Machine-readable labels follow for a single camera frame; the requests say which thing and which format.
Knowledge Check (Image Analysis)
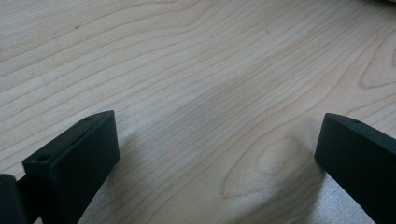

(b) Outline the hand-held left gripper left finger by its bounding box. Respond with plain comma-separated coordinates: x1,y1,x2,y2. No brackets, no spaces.
21,109,120,224

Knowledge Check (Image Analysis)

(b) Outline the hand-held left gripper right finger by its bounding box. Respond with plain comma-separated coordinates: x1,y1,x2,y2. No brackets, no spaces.
314,112,396,224

